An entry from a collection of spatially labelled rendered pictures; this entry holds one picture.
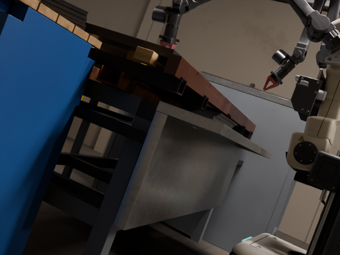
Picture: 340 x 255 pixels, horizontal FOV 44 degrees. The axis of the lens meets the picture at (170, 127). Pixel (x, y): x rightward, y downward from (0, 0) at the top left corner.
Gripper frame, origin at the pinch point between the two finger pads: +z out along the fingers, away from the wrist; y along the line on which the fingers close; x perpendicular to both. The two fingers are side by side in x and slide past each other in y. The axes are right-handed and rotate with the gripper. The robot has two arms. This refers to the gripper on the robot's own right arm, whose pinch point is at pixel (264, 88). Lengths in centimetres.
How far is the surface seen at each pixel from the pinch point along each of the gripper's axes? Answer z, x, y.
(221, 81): 15, -39, -44
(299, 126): 0, 18, -49
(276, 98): -2.4, -4.7, -47.4
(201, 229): 88, 27, -34
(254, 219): 61, 42, -49
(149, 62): 22, 6, 116
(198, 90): 20, 12, 89
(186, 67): 16, 11, 108
